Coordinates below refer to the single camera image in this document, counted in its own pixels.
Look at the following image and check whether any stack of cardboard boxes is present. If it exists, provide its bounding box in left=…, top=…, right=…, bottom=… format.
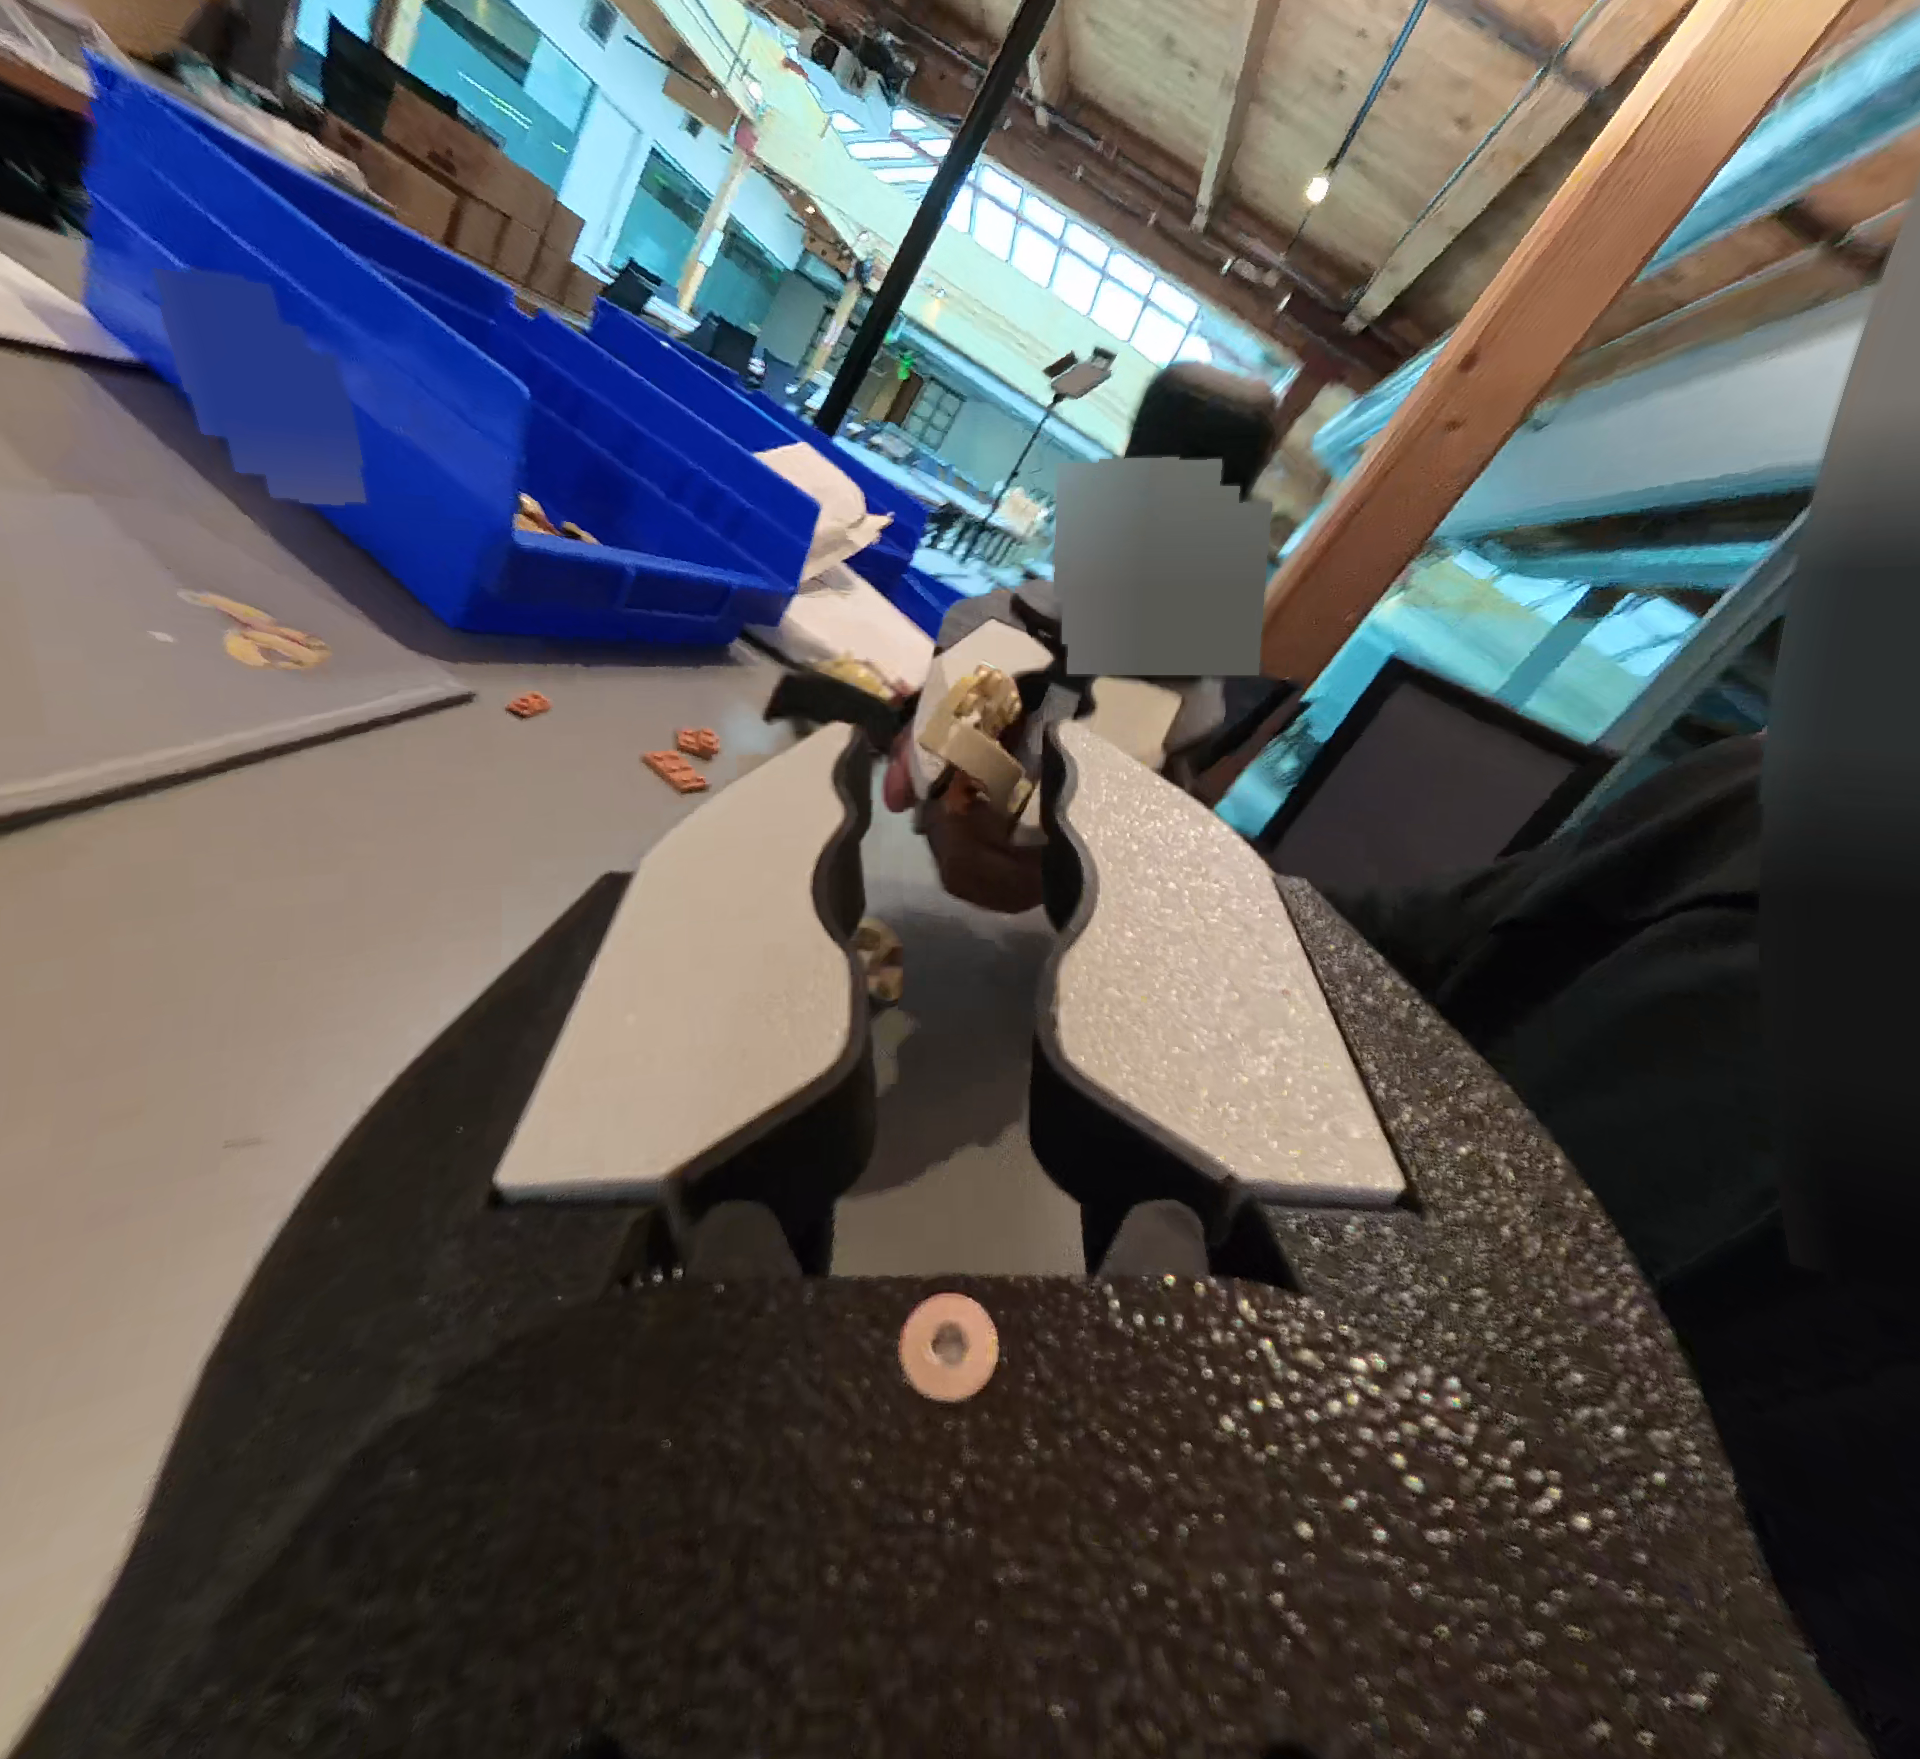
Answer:
left=317, top=95, right=600, bottom=297

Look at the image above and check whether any grey instruction booklet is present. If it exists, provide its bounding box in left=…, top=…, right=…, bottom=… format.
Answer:
left=0, top=484, right=479, bottom=832

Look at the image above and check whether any studio light on stand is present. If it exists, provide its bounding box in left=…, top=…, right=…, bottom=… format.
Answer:
left=991, top=351, right=1122, bottom=546

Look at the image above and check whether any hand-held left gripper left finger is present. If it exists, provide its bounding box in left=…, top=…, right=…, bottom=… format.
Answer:
left=491, top=725, right=875, bottom=1212

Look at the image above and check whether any black computer monitor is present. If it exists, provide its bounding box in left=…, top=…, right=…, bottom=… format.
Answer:
left=1254, top=656, right=1628, bottom=911

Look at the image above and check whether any black floor lamp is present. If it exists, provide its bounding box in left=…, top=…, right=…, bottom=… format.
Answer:
left=811, top=0, right=1246, bottom=431

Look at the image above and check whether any white printed paper sheet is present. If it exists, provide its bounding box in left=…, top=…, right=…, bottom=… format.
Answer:
left=745, top=568, right=949, bottom=702

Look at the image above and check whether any blue plastic bin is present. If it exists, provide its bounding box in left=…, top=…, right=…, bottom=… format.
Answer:
left=587, top=299, right=968, bottom=627
left=83, top=50, right=830, bottom=653

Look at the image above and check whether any white plastic bag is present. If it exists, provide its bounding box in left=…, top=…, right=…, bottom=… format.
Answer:
left=750, top=439, right=902, bottom=583

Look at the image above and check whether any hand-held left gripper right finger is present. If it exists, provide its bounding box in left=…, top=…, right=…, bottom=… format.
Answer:
left=1033, top=729, right=1411, bottom=1220

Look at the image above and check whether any person's black jacket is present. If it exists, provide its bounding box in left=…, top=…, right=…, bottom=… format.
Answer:
left=1335, top=725, right=1920, bottom=1759

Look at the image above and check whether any yellow plate brick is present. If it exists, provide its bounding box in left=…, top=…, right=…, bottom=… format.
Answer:
left=913, top=653, right=1040, bottom=820

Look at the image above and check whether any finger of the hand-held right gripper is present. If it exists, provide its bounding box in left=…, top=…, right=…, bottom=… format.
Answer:
left=1050, top=674, right=1189, bottom=780
left=937, top=590, right=1060, bottom=694

